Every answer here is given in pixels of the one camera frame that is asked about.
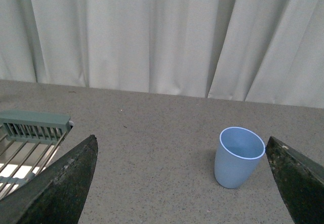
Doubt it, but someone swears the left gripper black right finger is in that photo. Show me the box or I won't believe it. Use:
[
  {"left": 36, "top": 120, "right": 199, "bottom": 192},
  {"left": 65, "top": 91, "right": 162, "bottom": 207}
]
[{"left": 266, "top": 137, "right": 323, "bottom": 223}]

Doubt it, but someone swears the white pleated curtain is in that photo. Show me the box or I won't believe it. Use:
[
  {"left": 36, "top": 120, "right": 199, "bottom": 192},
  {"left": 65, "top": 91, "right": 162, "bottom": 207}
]
[{"left": 1, "top": 0, "right": 323, "bottom": 108}]

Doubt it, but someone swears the light blue plastic cup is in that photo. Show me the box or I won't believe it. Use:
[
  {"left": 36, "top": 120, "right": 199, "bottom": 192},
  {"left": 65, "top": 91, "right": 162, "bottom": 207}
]
[{"left": 214, "top": 126, "right": 265, "bottom": 189}]

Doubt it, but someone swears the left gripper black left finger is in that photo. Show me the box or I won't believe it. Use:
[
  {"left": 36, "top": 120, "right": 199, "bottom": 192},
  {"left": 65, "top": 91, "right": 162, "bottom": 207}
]
[{"left": 1, "top": 135, "right": 98, "bottom": 223}]

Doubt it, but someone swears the green metal dish rack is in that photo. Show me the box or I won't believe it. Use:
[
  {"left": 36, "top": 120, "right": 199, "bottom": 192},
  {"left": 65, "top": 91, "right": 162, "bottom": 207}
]
[{"left": 1, "top": 110, "right": 73, "bottom": 198}]

